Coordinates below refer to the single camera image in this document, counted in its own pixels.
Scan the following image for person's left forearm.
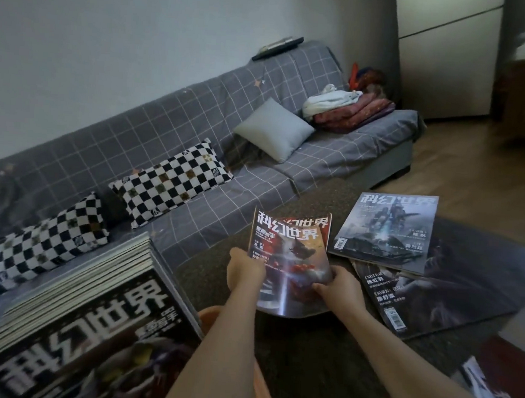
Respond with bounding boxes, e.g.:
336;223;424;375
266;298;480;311
161;277;266;398

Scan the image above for orange red fabric item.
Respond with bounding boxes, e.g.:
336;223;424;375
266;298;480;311
347;61;388;96

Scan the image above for person's right hand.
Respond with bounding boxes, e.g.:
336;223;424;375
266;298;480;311
310;264;370;322

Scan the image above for dark landscape cover magazine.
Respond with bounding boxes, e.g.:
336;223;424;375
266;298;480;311
345;211;525;348

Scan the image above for orange plastic basket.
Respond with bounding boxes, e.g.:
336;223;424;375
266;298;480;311
192;304;283;398

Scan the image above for black flat tray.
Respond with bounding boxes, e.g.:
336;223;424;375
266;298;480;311
252;33;305;65

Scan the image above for person's right forearm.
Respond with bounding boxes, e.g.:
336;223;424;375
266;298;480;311
336;303;525;398

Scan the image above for dark stone table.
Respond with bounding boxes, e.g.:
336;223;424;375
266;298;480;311
0;153;525;398

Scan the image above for white folded cloth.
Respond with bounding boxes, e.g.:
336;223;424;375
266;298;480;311
302;82;364;126

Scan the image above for round emblem cover magazine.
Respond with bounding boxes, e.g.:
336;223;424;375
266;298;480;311
281;209;333;256

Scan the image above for brown robot cover magazine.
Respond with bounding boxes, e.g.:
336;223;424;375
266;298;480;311
0;257;208;398

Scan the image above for plain grey cushion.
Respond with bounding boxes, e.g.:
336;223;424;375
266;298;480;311
231;95;318;166

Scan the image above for dark red folded blanket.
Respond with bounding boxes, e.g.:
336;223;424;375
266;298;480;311
311;88;397;137

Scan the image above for thick stack of collected magazines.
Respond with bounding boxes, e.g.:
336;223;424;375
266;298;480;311
0;222;210;384

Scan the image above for grey aircraft cover magazine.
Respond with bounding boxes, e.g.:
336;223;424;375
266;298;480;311
327;188;440;277

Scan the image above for crumpled clear plastic bags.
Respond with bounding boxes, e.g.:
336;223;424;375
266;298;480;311
450;353;517;398

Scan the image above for black white checkered pillow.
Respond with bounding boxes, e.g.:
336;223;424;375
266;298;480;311
106;132;236;236
0;186;113;308

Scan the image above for person's left hand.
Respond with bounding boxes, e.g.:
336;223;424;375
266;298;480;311
225;247;268;296

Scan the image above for red vehicle cover magazine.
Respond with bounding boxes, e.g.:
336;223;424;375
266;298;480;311
243;207;339;322

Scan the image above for dark red floor item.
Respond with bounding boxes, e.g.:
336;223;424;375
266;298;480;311
472;332;525;398

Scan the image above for grey plaid covered sofa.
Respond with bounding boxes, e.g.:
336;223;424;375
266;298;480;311
0;18;428;396

